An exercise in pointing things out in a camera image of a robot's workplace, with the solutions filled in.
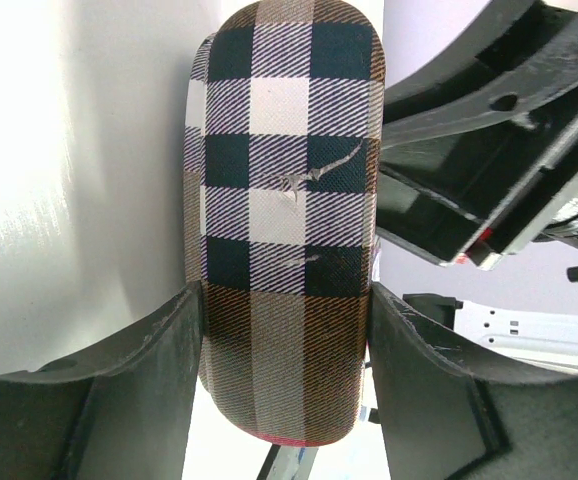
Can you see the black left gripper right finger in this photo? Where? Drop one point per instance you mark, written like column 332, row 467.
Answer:
column 452, row 409

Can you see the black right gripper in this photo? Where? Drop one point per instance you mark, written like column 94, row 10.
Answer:
column 479, row 158

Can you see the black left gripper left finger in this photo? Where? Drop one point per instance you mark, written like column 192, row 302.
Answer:
column 118, row 409

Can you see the plaid glasses case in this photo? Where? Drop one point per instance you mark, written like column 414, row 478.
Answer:
column 280, row 165

